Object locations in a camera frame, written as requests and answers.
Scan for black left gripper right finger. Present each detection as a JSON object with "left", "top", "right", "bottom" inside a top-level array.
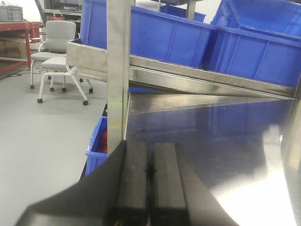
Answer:
[{"left": 150, "top": 143, "right": 237, "bottom": 226}]

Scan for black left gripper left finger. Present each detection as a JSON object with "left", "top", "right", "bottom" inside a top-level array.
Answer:
[{"left": 16, "top": 141, "right": 148, "bottom": 226}]

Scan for stainless steel shelf rack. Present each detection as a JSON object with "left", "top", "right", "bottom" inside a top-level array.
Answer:
[{"left": 65, "top": 0, "right": 301, "bottom": 156}]

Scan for blue floor bin red contents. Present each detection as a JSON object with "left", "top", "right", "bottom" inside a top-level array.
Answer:
[{"left": 85, "top": 116, "right": 108, "bottom": 176}]

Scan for white office chair front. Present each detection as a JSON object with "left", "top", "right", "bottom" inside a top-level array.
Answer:
[{"left": 37, "top": 57, "right": 88, "bottom": 105}]

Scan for white office chair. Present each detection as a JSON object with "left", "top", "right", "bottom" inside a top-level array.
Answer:
[
  {"left": 30, "top": 20, "right": 76, "bottom": 89},
  {"left": 37, "top": 57, "right": 88, "bottom": 105}
]

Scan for blue plastic bin right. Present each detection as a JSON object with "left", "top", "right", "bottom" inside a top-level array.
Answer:
[{"left": 80, "top": 0, "right": 216, "bottom": 68}]

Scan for blue plastic bin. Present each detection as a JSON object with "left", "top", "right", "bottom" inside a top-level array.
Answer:
[
  {"left": 202, "top": 0, "right": 301, "bottom": 88},
  {"left": 80, "top": 0, "right": 216, "bottom": 68}
]

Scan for white office chair rear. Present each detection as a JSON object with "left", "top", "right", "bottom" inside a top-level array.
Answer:
[{"left": 30, "top": 20, "right": 76, "bottom": 89}]

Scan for blue plastic bin left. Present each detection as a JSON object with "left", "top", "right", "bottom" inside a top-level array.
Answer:
[{"left": 202, "top": 0, "right": 301, "bottom": 88}]

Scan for red metal workbench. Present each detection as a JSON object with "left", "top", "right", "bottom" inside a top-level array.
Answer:
[{"left": 0, "top": 22, "right": 44, "bottom": 73}]

